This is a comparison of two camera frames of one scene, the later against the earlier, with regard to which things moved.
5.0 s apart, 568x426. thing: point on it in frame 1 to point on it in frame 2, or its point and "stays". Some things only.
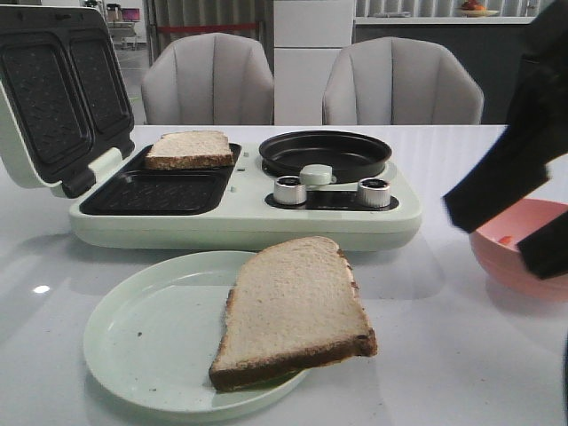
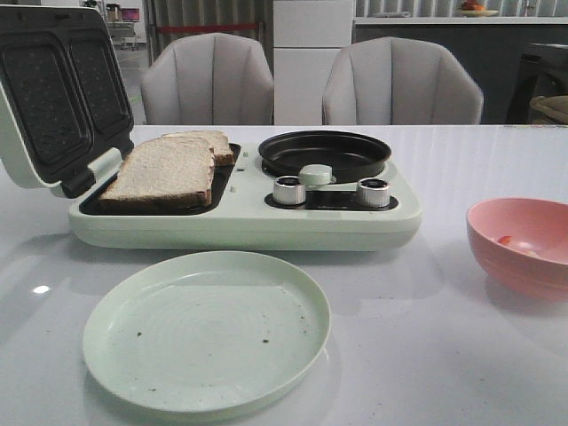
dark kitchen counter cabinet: x=491 y=54 stays
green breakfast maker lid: x=64 y=101 stays
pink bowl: x=495 y=243 stays
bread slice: x=293 y=306 to x=162 y=174
